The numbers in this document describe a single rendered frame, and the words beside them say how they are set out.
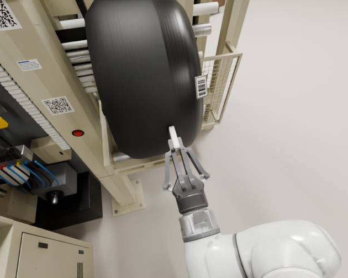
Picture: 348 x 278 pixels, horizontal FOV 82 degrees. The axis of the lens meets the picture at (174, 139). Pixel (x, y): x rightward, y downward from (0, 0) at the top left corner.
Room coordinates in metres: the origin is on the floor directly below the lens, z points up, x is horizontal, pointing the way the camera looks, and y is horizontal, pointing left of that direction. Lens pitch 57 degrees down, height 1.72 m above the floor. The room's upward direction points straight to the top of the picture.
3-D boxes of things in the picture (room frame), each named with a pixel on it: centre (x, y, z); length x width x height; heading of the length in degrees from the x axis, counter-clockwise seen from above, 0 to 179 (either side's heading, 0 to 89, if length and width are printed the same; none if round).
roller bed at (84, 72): (0.91, 0.47, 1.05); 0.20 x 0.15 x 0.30; 105
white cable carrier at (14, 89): (0.47, 0.48, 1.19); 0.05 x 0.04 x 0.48; 15
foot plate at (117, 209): (0.52, 0.40, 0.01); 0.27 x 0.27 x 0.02; 15
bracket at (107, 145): (0.56, 0.33, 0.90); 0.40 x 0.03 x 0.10; 15
